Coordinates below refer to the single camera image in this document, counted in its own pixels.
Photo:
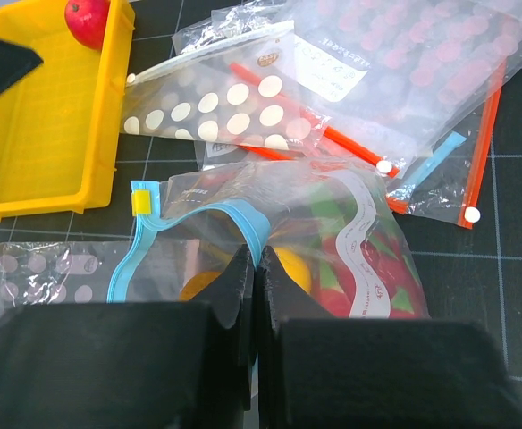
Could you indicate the red dragon fruit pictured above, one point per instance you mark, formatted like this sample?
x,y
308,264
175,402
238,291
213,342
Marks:
x,y
358,258

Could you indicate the black grid mat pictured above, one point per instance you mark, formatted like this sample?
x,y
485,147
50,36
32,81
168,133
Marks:
x,y
476,280

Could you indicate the blue zipper clear bag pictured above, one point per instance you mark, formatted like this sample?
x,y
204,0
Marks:
x,y
250,205

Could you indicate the white polka dot bag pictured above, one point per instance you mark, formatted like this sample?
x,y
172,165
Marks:
x,y
241,91

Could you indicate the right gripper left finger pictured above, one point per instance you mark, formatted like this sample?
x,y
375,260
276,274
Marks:
x,y
165,364

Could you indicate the orange zipper clear bag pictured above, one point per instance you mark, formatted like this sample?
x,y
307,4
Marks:
x,y
445,185

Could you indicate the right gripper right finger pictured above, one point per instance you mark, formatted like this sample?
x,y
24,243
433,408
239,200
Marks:
x,y
319,371

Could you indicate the red apple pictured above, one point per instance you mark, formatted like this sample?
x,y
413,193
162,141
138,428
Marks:
x,y
86,20

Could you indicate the yellow lemon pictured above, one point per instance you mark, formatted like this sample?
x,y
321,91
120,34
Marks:
x,y
293,265

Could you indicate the yellow plastic bin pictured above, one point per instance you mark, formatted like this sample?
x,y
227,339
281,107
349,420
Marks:
x,y
59,125

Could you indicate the red dotted clear bag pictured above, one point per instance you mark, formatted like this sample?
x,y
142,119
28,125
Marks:
x,y
392,75

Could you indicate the pink zipper polka dot bag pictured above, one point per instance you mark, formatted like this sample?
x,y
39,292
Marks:
x,y
79,272

